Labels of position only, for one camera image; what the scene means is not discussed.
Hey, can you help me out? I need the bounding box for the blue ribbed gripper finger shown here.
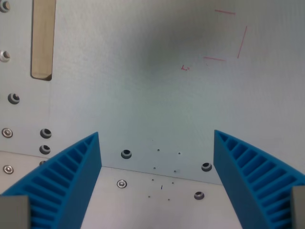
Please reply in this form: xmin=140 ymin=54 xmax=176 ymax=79
xmin=213 ymin=129 xmax=305 ymax=229
xmin=0 ymin=131 xmax=102 ymax=229

